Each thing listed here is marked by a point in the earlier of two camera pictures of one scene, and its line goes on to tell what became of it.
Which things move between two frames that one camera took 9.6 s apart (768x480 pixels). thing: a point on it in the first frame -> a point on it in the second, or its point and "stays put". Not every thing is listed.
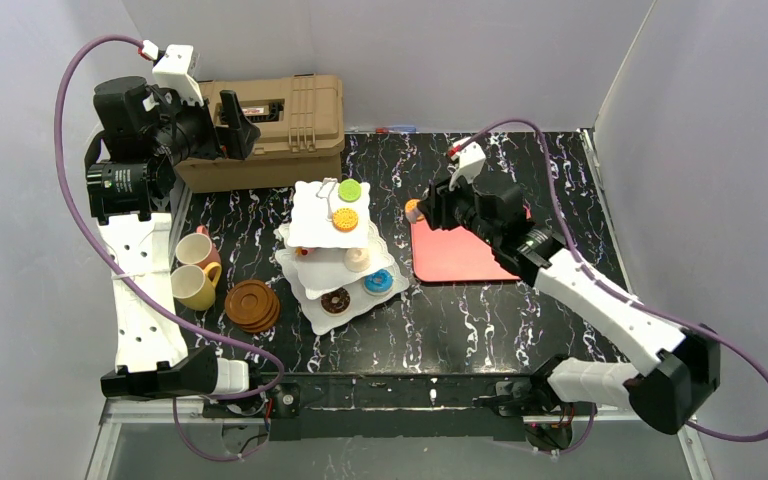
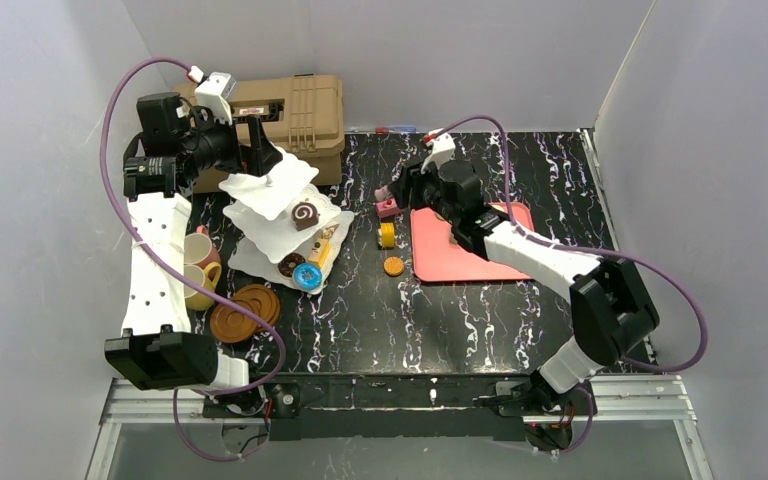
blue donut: x=379 y=281 -> x=307 y=276
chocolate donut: x=335 y=301 -> x=287 y=265
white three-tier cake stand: x=334 y=259 -> x=293 y=230
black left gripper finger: x=237 y=137 -> x=260 y=155
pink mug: x=197 y=249 stays put
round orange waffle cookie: x=411 y=211 -> x=394 y=265
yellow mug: x=193 y=287 stays put
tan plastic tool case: x=300 y=121 stays put
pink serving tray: x=453 y=255 stays put
